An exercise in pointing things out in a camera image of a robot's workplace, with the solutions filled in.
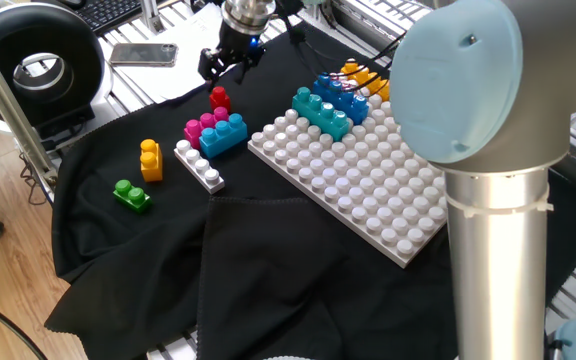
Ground dark blue four-stud block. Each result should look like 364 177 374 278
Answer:
311 73 370 126

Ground large black cloth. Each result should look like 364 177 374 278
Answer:
43 22 576 360

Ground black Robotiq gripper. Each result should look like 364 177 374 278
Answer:
197 24 267 91

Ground short aluminium post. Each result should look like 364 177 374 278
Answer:
140 0 165 35

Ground magenta three-stud block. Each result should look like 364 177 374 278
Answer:
183 106 230 150

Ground white paper sheets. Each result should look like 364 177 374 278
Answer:
112 2 268 105

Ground thick black floor cable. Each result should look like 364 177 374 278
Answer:
0 283 49 360

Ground black cable bundle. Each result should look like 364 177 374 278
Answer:
17 149 53 206

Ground teal four-stud block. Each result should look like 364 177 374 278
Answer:
291 86 352 143

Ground green two-stud block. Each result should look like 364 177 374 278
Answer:
112 179 153 215

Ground yellow two-stud block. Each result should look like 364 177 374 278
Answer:
139 138 164 183

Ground red single-stud block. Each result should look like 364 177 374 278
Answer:
209 85 232 115

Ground white four-stud block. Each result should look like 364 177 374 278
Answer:
173 139 226 195

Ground white studded baseplate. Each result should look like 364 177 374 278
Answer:
247 92 449 270

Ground black keyboard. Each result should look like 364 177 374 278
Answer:
70 0 144 36

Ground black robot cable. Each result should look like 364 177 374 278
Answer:
275 0 409 94

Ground light blue three-stud block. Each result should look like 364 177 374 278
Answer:
198 113 249 160

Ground yellow four-stud block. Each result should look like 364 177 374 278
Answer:
340 59 392 103

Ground slanted aluminium post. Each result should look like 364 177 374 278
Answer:
0 19 58 187

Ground smartphone in clear case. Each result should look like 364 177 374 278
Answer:
108 42 179 68

